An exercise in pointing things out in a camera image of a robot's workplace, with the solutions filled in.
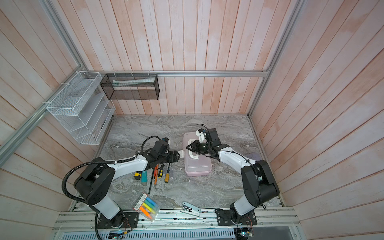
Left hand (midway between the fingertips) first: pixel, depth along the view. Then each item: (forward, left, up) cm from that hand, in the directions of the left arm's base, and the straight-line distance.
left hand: (175, 158), depth 91 cm
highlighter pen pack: (-27, +13, -3) cm, 30 cm away
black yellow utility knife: (-10, +22, -2) cm, 24 cm away
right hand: (+3, -8, +8) cm, 12 cm away
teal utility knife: (-11, +18, -5) cm, 22 cm away
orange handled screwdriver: (-10, +4, -4) cm, 11 cm away
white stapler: (-28, -9, -3) cm, 29 cm away
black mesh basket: (+46, +33, +21) cm, 60 cm away
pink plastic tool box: (-6, -13, +4) cm, 15 cm away
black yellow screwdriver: (-9, +8, -3) cm, 12 cm away
